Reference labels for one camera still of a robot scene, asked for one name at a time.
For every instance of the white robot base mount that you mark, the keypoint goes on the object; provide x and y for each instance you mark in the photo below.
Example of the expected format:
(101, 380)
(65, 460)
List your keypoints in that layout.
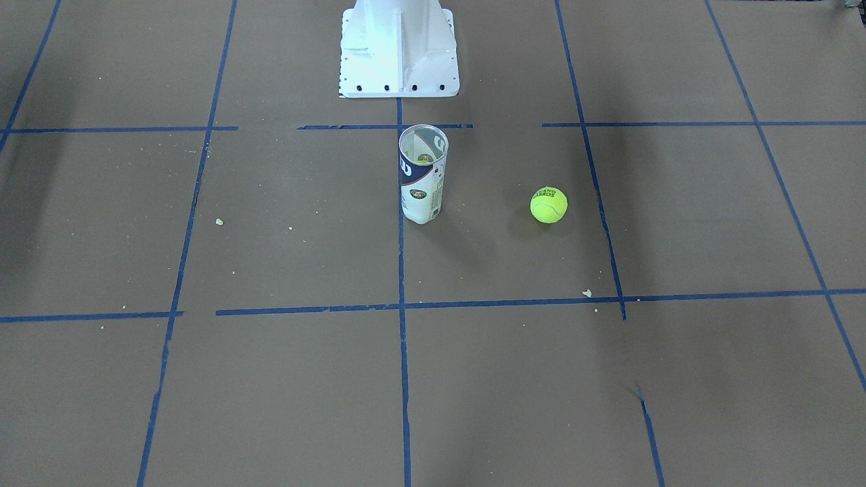
(392, 49)

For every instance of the white tennis ball can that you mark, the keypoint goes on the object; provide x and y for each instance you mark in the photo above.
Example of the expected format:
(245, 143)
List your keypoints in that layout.
(423, 151)

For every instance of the yellow tennis ball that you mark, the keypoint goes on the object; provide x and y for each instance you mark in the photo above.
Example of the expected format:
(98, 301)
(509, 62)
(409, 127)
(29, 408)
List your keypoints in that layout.
(548, 205)

